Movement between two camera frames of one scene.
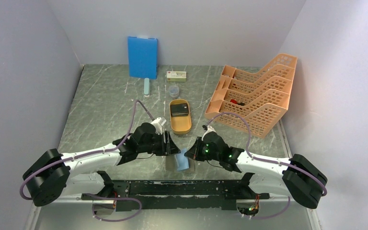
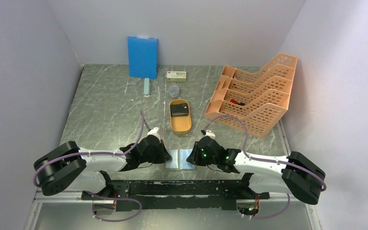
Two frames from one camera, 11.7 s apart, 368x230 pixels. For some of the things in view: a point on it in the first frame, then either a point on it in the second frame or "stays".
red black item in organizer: (235, 101) stays
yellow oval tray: (180, 125) stays
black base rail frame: (128, 195) stays
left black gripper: (168, 147) → (164, 156)
